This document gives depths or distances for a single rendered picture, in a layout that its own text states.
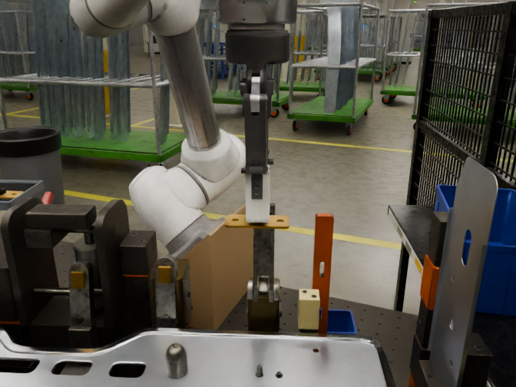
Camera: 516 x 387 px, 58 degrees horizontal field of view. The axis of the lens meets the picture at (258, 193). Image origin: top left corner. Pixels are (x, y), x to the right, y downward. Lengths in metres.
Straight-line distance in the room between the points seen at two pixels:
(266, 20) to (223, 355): 0.51
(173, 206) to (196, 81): 0.37
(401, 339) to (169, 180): 0.78
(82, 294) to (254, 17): 0.58
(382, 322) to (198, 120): 0.77
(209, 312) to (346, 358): 0.59
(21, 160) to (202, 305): 2.69
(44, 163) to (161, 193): 2.52
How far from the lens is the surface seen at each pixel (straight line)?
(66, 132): 5.77
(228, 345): 0.80
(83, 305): 0.90
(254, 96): 0.51
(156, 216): 1.36
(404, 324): 1.42
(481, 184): 0.61
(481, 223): 0.61
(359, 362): 0.79
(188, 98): 1.24
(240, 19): 0.52
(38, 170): 3.81
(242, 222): 0.61
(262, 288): 0.82
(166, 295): 0.86
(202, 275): 1.25
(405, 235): 1.16
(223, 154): 1.37
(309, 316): 0.82
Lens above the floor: 1.50
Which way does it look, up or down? 20 degrees down
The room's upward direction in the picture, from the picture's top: straight up
